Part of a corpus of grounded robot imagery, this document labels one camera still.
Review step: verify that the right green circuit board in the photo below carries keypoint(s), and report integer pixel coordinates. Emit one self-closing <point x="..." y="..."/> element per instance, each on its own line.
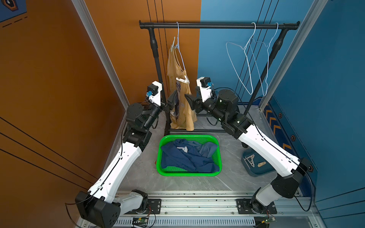
<point x="266" y="223"/>

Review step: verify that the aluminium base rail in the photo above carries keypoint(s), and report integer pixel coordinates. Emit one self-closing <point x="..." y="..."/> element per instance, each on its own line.
<point x="222" y="209"/>

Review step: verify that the left green circuit board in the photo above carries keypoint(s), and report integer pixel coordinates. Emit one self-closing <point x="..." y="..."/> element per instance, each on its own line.
<point x="140" y="222"/>

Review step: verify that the teal plastic tub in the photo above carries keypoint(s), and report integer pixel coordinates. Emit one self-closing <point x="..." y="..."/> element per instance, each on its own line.
<point x="256" y="171"/>

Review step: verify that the yellow printed t-shirt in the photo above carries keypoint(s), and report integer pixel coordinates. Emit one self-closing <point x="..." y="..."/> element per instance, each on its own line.
<point x="182" y="117"/>

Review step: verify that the navy blue t-shirt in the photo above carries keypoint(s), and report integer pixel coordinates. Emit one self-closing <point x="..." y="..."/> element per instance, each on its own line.
<point x="182" y="154"/>

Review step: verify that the cream yellow clothespin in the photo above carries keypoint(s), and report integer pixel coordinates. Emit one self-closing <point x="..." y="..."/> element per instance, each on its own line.
<point x="261" y="164"/>

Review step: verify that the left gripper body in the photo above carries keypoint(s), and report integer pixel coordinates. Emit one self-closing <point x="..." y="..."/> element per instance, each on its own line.
<point x="164" y="108"/>

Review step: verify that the green plastic basket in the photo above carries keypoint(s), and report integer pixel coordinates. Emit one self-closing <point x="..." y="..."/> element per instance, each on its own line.
<point x="174" y="171"/>

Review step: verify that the beige clothespin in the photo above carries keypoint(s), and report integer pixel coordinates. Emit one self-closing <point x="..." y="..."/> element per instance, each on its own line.
<point x="250" y="160"/>

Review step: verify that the green circuit board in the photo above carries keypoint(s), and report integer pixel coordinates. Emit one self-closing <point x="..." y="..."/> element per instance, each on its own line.
<point x="266" y="223"/>
<point x="140" y="222"/>

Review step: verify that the black white checkerboard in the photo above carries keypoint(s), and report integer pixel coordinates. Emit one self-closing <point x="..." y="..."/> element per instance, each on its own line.
<point x="130" y="115"/>

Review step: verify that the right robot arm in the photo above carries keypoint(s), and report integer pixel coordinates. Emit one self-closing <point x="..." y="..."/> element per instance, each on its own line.
<point x="290" y="169"/>

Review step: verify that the white wire hanger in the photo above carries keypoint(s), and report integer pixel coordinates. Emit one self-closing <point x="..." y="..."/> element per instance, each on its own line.
<point x="245" y="49"/>
<point x="178" y="44"/>

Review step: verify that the black clothes rack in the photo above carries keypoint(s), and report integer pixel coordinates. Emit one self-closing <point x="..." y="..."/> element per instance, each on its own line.
<point x="150" y="26"/>

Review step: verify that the pale green clothespin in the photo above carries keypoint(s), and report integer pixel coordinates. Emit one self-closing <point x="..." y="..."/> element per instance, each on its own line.
<point x="173" y="45"/>

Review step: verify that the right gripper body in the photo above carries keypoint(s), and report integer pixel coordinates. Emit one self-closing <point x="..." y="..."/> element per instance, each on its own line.
<point x="202" y="106"/>

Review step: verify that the white clothespin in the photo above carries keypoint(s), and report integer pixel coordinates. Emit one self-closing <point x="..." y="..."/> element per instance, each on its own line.
<point x="184" y="80"/>

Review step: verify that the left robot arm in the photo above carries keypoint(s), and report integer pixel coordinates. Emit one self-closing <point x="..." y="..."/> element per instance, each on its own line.
<point x="98" y="204"/>

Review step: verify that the light blue t-shirt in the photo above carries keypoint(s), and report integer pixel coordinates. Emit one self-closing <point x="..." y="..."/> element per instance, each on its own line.
<point x="207" y="149"/>

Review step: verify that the light blue hanger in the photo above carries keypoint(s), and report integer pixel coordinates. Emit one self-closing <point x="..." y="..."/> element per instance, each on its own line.
<point x="264" y="92"/>

